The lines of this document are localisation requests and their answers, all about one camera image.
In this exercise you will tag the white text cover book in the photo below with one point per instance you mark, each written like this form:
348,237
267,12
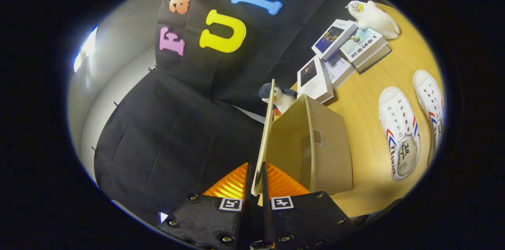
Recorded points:
339,69

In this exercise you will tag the thick white book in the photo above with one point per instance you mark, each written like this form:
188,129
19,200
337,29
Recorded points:
378,58

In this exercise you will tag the beige fabric storage box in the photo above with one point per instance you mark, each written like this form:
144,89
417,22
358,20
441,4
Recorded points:
331,151

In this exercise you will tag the white duck plush toy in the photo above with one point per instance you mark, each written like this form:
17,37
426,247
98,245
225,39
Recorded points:
375,19

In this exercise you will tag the teal cover book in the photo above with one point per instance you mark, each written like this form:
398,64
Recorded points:
361,45

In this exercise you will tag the blue picture cover book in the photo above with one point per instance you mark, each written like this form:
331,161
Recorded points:
331,39

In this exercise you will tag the white canvas shoe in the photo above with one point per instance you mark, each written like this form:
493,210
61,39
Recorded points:
428,96
398,124

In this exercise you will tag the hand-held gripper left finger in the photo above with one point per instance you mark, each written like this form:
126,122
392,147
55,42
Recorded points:
247,222

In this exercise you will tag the black backdrop cloth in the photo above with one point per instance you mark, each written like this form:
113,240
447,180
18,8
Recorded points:
177,131

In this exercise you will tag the grey penguin plush toy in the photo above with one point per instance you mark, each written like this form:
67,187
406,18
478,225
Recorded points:
284,100

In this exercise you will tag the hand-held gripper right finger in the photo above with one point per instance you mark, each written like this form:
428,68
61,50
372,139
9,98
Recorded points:
266,218

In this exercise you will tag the portrait cover white book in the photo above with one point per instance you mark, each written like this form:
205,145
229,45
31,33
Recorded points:
311,80

